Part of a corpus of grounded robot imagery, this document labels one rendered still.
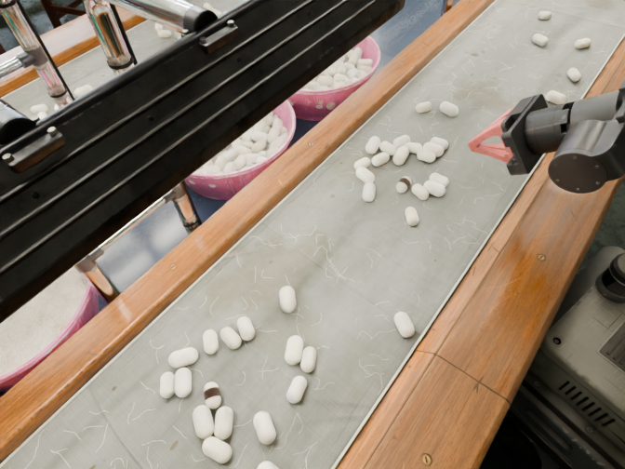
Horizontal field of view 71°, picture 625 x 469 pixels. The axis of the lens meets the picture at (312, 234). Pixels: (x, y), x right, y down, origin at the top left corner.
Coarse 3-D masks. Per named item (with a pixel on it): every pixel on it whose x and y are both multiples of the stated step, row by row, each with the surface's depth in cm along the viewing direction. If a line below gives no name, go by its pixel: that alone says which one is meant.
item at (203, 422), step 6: (198, 408) 50; (204, 408) 50; (198, 414) 49; (204, 414) 49; (210, 414) 50; (198, 420) 49; (204, 420) 49; (210, 420) 49; (198, 426) 48; (204, 426) 48; (210, 426) 49; (198, 432) 48; (204, 432) 48; (210, 432) 49; (204, 438) 49
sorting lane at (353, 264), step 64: (512, 0) 108; (576, 0) 106; (448, 64) 92; (512, 64) 91; (576, 64) 90; (384, 128) 81; (448, 128) 80; (320, 192) 72; (384, 192) 71; (448, 192) 71; (512, 192) 70; (256, 256) 65; (320, 256) 64; (384, 256) 64; (448, 256) 63; (192, 320) 59; (256, 320) 58; (320, 320) 58; (384, 320) 57; (128, 384) 54; (192, 384) 53; (256, 384) 53; (320, 384) 53; (384, 384) 52; (64, 448) 50; (128, 448) 49; (192, 448) 49; (256, 448) 49; (320, 448) 48
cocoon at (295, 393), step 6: (294, 378) 52; (300, 378) 52; (294, 384) 51; (300, 384) 51; (306, 384) 52; (288, 390) 51; (294, 390) 51; (300, 390) 51; (288, 396) 50; (294, 396) 50; (300, 396) 51; (294, 402) 50
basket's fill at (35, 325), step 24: (48, 288) 64; (72, 288) 64; (24, 312) 61; (48, 312) 61; (72, 312) 61; (0, 336) 59; (24, 336) 60; (48, 336) 60; (0, 360) 58; (24, 360) 58
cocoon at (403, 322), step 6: (402, 312) 56; (396, 318) 56; (402, 318) 55; (408, 318) 56; (396, 324) 56; (402, 324) 55; (408, 324) 55; (402, 330) 55; (408, 330) 54; (414, 330) 55; (408, 336) 55
